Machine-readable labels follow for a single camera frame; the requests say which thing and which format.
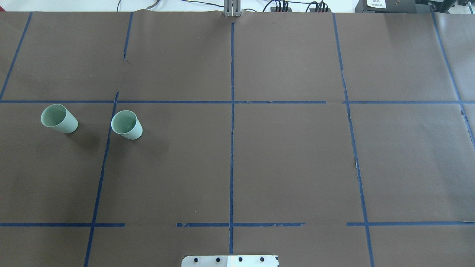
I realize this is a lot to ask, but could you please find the aluminium frame post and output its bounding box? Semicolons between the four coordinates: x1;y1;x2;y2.
223;0;242;17

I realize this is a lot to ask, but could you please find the pale green cup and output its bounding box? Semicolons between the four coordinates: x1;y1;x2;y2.
40;104;78;134
111;110;143;140

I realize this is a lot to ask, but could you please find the black power strip left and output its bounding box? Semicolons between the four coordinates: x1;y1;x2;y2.
270;5;292;13

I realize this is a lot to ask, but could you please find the brown paper table cover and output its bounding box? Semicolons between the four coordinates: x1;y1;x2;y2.
1;10;474;267

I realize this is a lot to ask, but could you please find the black power strip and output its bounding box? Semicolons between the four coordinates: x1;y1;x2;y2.
270;5;292;13
308;5;331;13

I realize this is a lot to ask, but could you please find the white mount base plate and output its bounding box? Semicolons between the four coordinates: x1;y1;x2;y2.
181;255;279;267

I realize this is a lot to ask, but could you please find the black power strip right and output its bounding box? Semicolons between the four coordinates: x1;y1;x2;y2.
308;5;331;13

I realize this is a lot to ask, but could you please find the black computer box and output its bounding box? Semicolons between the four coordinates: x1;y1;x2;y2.
355;0;432;14

